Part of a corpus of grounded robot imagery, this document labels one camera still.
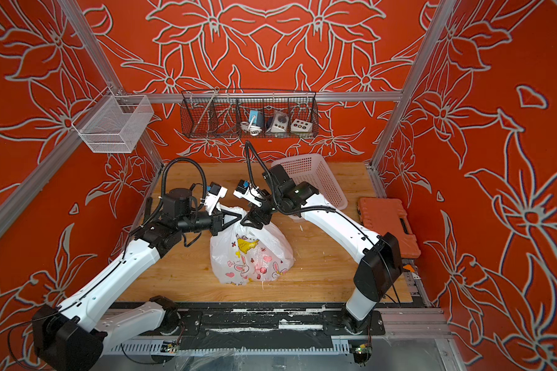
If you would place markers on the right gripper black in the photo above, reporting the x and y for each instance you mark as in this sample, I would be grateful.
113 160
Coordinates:
253 215

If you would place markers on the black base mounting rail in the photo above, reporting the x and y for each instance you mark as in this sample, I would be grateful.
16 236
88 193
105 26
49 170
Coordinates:
266 326

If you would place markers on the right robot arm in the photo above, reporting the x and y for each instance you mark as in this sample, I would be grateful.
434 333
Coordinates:
378 257

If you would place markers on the blue white small box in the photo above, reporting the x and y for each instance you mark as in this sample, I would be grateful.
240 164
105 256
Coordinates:
256 119

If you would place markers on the white dotted cube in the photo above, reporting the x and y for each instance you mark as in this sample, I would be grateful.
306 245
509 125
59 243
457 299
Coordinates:
299 126

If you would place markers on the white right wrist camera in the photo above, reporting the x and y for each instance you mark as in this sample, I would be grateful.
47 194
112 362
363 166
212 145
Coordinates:
253 194

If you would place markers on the white grey adapter box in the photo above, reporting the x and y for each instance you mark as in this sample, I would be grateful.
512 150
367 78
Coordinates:
278 124

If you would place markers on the white printed plastic bag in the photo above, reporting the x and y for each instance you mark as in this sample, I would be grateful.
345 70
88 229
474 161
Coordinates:
240 255

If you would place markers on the white perforated plastic basket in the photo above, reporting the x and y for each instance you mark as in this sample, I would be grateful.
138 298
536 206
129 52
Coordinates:
312 168

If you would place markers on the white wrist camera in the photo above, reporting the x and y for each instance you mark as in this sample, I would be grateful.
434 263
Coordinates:
253 194
215 192

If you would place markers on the red plastic tool case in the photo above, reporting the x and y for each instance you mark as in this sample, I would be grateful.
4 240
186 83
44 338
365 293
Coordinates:
389 216

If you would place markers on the clear acrylic wall bin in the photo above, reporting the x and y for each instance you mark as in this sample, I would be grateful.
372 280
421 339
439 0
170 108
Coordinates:
113 125

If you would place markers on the black wire wall basket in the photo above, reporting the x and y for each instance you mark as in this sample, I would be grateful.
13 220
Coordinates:
247 114

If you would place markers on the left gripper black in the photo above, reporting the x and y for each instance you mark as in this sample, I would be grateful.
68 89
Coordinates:
218 220

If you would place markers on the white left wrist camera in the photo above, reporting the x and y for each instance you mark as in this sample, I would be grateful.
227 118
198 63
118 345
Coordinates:
215 192

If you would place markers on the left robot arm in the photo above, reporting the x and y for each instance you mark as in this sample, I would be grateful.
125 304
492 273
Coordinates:
73 335

